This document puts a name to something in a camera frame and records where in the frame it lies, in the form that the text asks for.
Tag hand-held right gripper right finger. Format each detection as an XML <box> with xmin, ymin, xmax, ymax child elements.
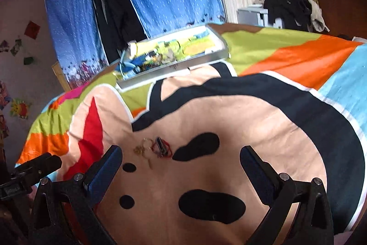
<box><xmin>240</xmin><ymin>145</ymin><xmax>334</xmax><ymax>245</ymax></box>

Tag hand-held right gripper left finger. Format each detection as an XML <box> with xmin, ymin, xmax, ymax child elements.
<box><xmin>29</xmin><ymin>145</ymin><xmax>124</xmax><ymax>245</ymax></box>

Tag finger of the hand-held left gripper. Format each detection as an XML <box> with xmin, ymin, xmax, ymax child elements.
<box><xmin>14</xmin><ymin>152</ymin><xmax>62</xmax><ymax>177</ymax></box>

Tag thin silver hoops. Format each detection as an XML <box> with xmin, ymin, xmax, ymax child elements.
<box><xmin>142</xmin><ymin>139</ymin><xmax>155</xmax><ymax>160</ymax></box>

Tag red cord with black clip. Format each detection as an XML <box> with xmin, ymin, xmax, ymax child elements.
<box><xmin>151</xmin><ymin>136</ymin><xmax>173</xmax><ymax>159</ymax></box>

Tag light blue wristwatch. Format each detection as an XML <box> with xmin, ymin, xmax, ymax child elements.
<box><xmin>120</xmin><ymin>50</ymin><xmax>142</xmax><ymax>75</ymax></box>

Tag silver rectangular tray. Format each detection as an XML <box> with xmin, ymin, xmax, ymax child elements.
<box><xmin>116</xmin><ymin>23</ymin><xmax>230</xmax><ymax>89</ymax></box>

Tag colourful cartoon printed blanket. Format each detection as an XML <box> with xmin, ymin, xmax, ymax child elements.
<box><xmin>14</xmin><ymin>23</ymin><xmax>367</xmax><ymax>245</ymax></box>

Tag light wooden cabinet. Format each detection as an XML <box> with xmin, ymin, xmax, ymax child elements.
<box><xmin>52</xmin><ymin>61</ymin><xmax>72</xmax><ymax>92</ymax></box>

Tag red diamond paper decoration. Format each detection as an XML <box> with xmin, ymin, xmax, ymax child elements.
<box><xmin>24</xmin><ymin>20</ymin><xmax>41</xmax><ymax>39</ymax></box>

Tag cartoon drawing paper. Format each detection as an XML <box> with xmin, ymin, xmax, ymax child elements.
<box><xmin>123</xmin><ymin>27</ymin><xmax>222</xmax><ymax>68</ymax></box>

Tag dark hanging clothes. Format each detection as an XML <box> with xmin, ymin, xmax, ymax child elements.
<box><xmin>87</xmin><ymin>0</ymin><xmax>148</xmax><ymax>66</ymax></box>

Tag white small cabinet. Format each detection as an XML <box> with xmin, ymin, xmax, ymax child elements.
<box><xmin>236</xmin><ymin>5</ymin><xmax>270</xmax><ymax>27</ymax></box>

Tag black clothes pile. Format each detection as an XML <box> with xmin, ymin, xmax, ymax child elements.
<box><xmin>263</xmin><ymin>0</ymin><xmax>313</xmax><ymax>31</ymax></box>

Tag beige garment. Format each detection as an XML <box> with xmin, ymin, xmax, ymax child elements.
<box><xmin>307</xmin><ymin>0</ymin><xmax>330</xmax><ymax>33</ymax></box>

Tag brown wooden headboard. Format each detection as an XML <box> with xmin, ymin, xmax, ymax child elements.
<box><xmin>312</xmin><ymin>0</ymin><xmax>367</xmax><ymax>40</ymax></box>

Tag cartoon wall poster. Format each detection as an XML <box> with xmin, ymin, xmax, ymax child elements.
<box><xmin>0</xmin><ymin>81</ymin><xmax>11</xmax><ymax>110</ymax></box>

